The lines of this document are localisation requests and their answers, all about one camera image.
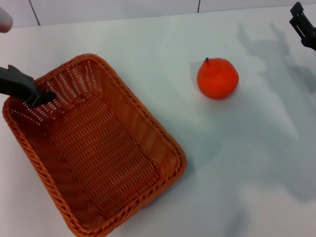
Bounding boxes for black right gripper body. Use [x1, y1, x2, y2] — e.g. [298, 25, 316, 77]
[300, 29, 316, 51]

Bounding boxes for orange woven wicker basket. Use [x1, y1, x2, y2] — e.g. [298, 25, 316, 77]
[1, 53, 188, 237]

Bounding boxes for orange toy tangerine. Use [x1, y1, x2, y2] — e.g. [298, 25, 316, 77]
[197, 57, 239, 100]

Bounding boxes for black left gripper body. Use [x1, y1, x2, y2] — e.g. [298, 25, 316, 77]
[0, 64, 36, 102]

